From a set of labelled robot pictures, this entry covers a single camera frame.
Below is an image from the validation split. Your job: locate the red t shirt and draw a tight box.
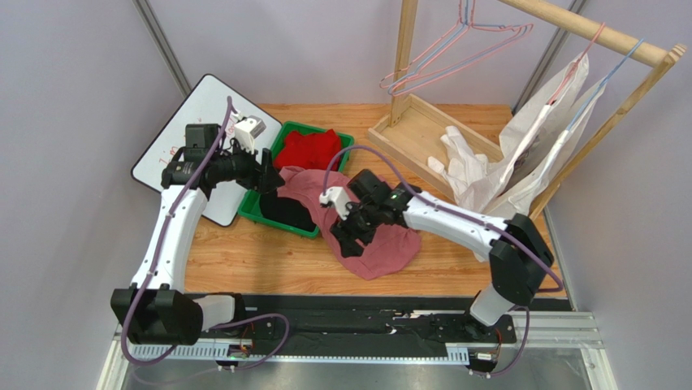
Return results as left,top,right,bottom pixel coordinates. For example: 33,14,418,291
274,129,342,170

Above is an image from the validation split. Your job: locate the pink t shirt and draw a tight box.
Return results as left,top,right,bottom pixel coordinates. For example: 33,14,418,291
278,166,422,280

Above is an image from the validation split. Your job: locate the wooden clothes rack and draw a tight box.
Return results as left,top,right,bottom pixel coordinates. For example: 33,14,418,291
368,1,686,219

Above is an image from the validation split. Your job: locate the pink wire hanger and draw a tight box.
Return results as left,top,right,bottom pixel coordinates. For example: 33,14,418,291
396,1,524,72

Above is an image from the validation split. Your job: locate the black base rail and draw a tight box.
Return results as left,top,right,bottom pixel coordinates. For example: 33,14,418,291
202,294,569,371

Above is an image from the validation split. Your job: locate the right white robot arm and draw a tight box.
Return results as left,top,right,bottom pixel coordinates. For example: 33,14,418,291
319,170,555,327

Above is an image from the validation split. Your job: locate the white shirt on blue hanger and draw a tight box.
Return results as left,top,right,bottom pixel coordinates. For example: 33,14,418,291
469,80,607,263

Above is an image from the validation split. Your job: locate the white whiteboard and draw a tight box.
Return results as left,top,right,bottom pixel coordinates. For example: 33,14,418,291
131,74,283,227

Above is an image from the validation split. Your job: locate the pink hanger holding shirt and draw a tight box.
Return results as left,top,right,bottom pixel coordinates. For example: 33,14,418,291
547,22,606,106

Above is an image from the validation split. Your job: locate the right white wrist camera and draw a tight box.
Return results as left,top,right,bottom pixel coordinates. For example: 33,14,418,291
318,186,352,220

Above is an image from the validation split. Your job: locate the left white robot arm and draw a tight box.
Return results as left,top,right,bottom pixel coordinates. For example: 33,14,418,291
110,117,284,346

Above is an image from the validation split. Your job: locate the black t shirt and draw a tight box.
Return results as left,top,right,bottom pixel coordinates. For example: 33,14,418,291
259,192,317,232

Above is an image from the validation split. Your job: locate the white shirt on pink hanger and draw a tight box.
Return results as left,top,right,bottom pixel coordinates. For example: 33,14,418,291
455,54,590,219

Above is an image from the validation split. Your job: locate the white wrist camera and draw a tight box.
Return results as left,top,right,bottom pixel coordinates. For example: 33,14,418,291
318,186,352,220
233,115,266,154

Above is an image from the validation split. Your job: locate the blue hanger holding shirt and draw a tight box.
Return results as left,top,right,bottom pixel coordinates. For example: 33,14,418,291
564,38,645,133

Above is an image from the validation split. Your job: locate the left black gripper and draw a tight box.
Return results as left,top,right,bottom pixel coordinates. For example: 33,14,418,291
210,136,286,195

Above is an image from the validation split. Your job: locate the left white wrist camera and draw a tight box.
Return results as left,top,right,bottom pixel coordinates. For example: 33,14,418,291
233,115,266,154

